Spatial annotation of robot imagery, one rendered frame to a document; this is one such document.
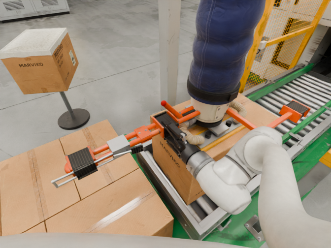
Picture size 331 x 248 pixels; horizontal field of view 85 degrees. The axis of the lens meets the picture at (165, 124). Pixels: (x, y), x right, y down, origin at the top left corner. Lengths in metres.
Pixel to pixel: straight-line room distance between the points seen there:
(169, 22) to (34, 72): 1.26
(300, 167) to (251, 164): 1.82
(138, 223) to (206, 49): 0.93
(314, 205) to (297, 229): 1.95
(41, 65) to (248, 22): 1.69
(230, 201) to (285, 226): 0.33
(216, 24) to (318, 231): 0.56
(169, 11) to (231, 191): 1.51
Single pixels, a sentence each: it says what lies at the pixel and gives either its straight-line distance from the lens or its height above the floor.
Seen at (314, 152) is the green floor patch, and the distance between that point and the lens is 2.61.
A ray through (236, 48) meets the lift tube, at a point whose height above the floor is 1.39.
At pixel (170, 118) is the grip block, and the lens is 0.78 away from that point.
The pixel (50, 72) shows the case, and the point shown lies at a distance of 1.98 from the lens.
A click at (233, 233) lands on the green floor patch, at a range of 1.76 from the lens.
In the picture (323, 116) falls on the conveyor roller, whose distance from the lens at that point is 2.16.
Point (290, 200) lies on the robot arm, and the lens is 0.32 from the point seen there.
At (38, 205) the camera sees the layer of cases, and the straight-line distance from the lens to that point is 1.38.
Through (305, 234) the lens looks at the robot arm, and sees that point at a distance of 0.23.
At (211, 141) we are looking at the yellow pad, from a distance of 0.87.
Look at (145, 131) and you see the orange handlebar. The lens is 0.73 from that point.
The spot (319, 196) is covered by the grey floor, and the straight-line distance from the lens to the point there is 2.27.
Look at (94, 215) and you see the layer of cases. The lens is 1.21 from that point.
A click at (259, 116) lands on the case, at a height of 0.95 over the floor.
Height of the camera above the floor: 1.63
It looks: 44 degrees down
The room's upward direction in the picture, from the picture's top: straight up
